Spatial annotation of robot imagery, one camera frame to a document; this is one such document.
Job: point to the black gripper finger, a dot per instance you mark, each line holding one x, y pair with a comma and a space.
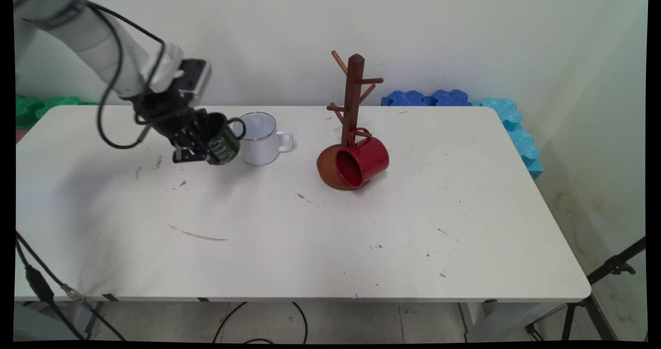
202, 127
187, 150

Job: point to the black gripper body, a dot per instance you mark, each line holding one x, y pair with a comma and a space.
165, 114

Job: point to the black tripod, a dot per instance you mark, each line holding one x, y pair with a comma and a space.
609, 266

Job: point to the brown wooden mug tree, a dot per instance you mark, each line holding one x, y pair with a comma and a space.
355, 80

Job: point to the green foam mat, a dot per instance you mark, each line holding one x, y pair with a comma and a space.
36, 109

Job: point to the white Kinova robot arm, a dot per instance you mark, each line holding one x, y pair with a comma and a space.
98, 39

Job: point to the dark blue foam mat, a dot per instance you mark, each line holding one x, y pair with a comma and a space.
413, 98

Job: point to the light blue foam mat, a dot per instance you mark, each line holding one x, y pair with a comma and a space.
521, 137

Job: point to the red enamel mug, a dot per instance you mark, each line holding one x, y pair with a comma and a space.
371, 158

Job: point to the green enamel mug white print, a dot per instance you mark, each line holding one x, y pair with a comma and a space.
225, 147

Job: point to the black table leg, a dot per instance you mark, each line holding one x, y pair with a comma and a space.
94, 318

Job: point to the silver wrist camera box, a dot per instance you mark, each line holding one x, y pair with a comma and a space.
196, 78

